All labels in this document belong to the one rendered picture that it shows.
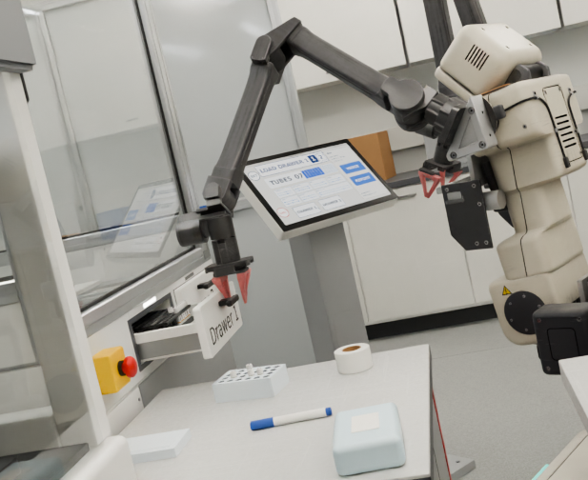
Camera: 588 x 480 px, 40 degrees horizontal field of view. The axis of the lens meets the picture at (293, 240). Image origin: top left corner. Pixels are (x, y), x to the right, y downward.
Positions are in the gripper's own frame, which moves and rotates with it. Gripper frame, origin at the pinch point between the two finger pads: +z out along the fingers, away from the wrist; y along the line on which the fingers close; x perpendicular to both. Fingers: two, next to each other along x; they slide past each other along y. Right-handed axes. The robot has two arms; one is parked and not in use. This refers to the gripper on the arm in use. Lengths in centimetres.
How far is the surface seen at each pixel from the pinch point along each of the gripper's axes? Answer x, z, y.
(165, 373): 3.6, 12.8, 19.2
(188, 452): 54, 15, -1
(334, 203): -90, -12, -15
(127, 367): 37.7, 2.4, 13.0
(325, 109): -361, -58, 10
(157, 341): 15.6, 2.9, 14.6
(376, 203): -100, -8, -28
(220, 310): 3.8, 0.9, 3.3
